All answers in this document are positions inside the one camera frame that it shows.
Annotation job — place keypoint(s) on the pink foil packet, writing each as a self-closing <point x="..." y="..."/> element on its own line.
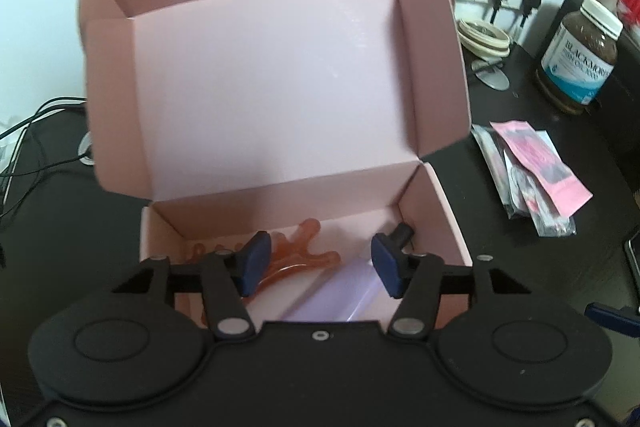
<point x="545" y="162"/>

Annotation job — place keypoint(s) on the pink nail sticker packet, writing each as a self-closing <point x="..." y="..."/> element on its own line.
<point x="550" y="222"/>

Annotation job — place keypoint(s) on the pink cardboard box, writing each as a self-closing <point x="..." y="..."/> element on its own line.
<point x="275" y="82"/>

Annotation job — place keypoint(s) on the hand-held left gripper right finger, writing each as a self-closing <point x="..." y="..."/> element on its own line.
<point x="387" y="267"/>

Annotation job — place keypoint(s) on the red massage comb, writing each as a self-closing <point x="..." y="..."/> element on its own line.
<point x="310" y="232"/>

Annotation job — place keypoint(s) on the black smartphone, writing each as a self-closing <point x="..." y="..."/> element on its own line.
<point x="634" y="262"/>

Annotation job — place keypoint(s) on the red vase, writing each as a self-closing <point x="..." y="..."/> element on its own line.
<point x="631" y="7"/>

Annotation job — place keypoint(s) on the cream round lid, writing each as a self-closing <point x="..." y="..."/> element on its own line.
<point x="482" y="39"/>

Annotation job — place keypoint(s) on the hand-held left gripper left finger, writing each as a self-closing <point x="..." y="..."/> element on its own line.
<point x="255" y="262"/>

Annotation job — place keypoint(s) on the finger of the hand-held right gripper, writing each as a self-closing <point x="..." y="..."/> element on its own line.
<point x="615" y="318"/>

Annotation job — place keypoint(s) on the grey desk grommet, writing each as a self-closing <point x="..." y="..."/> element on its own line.
<point x="492" y="77"/>
<point x="87" y="149"/>

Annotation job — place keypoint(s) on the brown supplement bottle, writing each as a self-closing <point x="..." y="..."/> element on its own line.
<point x="577" y="57"/>

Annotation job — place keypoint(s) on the black wooden desktop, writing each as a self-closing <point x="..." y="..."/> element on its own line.
<point x="500" y="267"/>

